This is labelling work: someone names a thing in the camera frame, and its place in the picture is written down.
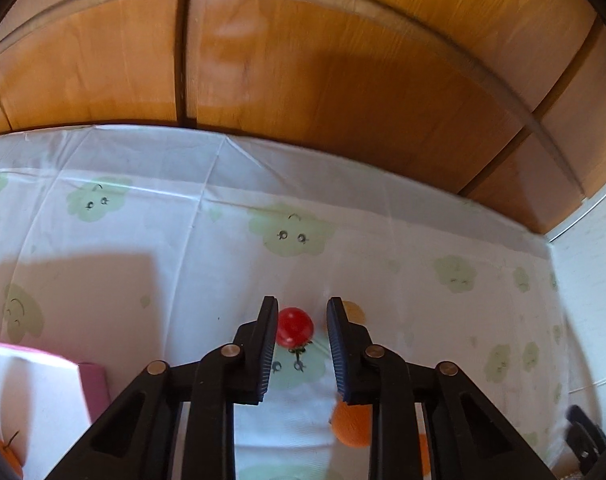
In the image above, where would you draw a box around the small yellow fruit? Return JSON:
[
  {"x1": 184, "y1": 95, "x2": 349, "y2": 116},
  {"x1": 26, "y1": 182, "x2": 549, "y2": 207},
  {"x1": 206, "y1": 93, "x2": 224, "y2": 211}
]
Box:
[{"x1": 343, "y1": 300, "x2": 368, "y2": 325}]

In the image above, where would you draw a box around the white cloud print tablecloth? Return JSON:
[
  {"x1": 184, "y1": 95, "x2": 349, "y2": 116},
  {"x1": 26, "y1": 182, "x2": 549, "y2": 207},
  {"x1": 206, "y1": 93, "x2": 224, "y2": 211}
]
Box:
[{"x1": 0, "y1": 122, "x2": 574, "y2": 480}]

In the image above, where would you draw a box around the large orange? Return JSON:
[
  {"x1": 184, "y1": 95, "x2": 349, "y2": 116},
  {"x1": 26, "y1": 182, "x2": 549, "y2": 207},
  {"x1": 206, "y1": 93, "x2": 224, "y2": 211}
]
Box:
[{"x1": 330, "y1": 400, "x2": 432, "y2": 478}]

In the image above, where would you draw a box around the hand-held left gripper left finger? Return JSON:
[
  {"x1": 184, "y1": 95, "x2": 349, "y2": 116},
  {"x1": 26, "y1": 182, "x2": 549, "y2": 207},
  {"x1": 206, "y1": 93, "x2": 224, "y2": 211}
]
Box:
[{"x1": 48, "y1": 296, "x2": 280, "y2": 480}]

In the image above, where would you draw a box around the red cherry tomato with stem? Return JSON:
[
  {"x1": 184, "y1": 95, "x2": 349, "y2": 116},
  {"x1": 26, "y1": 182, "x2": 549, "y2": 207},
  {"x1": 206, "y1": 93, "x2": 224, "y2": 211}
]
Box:
[{"x1": 276, "y1": 306, "x2": 315, "y2": 350}]

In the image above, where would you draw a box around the wooden wardrobe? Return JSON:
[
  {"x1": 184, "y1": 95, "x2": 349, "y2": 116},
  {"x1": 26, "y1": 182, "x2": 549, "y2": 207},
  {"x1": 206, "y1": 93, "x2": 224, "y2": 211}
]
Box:
[{"x1": 0, "y1": 0, "x2": 606, "y2": 237}]

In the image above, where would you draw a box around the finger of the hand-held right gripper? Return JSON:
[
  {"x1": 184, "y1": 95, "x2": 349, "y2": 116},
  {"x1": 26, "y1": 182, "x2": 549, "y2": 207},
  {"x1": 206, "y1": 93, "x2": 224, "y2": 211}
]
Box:
[{"x1": 565, "y1": 404, "x2": 606, "y2": 477}]

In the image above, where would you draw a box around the pink box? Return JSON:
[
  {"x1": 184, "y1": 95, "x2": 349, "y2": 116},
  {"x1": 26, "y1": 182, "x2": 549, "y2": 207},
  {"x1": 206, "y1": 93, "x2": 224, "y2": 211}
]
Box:
[{"x1": 0, "y1": 339, "x2": 108, "y2": 480}]

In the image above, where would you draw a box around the orange with stem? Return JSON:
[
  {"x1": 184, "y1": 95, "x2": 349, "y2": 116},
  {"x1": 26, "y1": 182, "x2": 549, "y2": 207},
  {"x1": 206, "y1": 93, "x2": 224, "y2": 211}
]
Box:
[{"x1": 0, "y1": 430, "x2": 24, "y2": 480}]

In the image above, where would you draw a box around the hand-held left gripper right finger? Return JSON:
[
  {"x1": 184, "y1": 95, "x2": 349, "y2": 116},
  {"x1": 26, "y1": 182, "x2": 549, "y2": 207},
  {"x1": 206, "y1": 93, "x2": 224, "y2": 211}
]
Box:
[{"x1": 327, "y1": 297, "x2": 558, "y2": 480}]

